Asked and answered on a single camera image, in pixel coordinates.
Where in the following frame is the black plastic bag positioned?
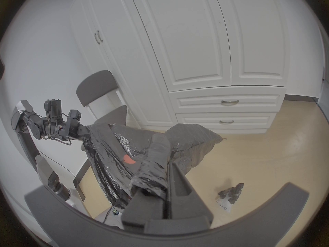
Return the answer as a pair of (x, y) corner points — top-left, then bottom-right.
(82, 123), (223, 209)

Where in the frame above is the white chair with grey seat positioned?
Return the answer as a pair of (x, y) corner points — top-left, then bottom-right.
(76, 70), (129, 152)

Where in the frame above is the white wardrobe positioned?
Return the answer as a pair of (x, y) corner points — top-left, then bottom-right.
(69, 0), (288, 134)

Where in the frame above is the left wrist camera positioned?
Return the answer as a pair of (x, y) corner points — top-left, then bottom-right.
(67, 109), (82, 128)

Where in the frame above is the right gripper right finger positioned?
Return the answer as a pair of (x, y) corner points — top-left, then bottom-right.
(166, 161), (214, 228)

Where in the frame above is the black plastic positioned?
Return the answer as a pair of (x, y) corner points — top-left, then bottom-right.
(218, 183), (244, 205)

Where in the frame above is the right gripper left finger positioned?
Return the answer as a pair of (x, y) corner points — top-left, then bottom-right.
(121, 187), (168, 228)

